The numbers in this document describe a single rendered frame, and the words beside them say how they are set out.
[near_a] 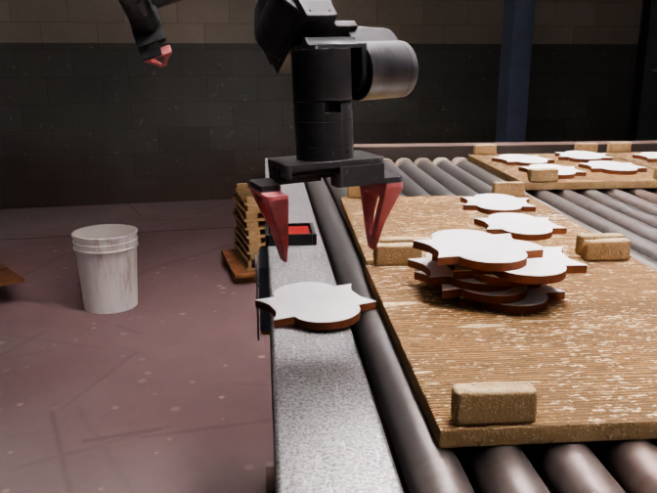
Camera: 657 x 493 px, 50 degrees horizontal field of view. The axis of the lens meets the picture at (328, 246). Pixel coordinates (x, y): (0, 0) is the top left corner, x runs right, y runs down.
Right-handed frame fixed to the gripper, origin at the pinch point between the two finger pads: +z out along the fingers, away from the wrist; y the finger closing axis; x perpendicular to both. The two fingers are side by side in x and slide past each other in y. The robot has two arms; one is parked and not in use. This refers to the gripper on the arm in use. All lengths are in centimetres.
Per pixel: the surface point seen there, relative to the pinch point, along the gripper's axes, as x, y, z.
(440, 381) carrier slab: -19.7, 1.9, 6.9
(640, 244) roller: 13, 54, 10
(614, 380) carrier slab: -24.6, 15.1, 7.4
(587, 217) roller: 31, 59, 10
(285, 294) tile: 7.9, -2.5, 7.3
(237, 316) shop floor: 242, 43, 97
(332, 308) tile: 1.3, 0.7, 7.3
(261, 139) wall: 506, 132, 47
